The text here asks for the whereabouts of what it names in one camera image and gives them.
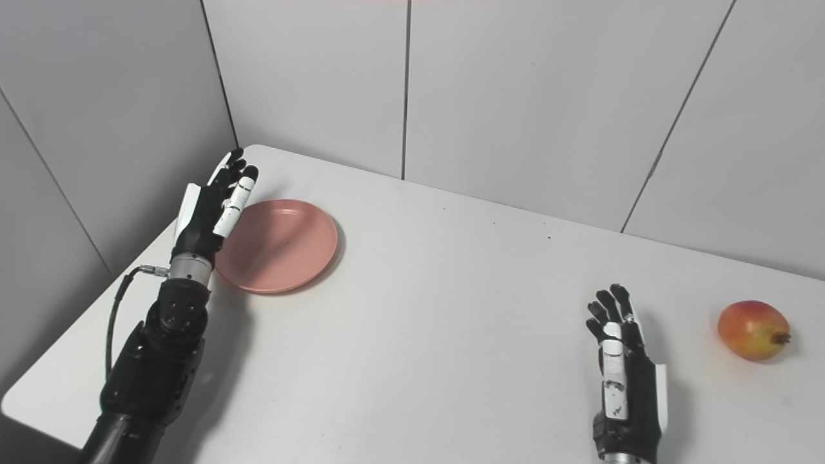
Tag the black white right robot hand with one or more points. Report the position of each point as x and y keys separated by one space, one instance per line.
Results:
x=638 y=399

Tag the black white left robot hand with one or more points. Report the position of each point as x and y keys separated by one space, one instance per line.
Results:
x=200 y=219

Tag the pink round plate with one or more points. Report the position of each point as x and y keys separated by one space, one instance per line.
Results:
x=283 y=248

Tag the red yellow pomegranate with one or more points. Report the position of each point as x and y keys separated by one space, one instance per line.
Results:
x=751 y=330

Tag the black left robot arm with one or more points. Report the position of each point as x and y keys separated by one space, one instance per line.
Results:
x=155 y=380

